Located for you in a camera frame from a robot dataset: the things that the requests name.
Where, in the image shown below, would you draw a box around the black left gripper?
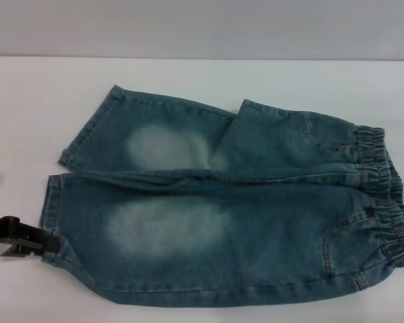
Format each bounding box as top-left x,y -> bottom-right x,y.
0,215 -> 62,262

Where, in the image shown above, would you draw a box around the blue denim shorts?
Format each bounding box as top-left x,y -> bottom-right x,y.
40,83 -> 404,303

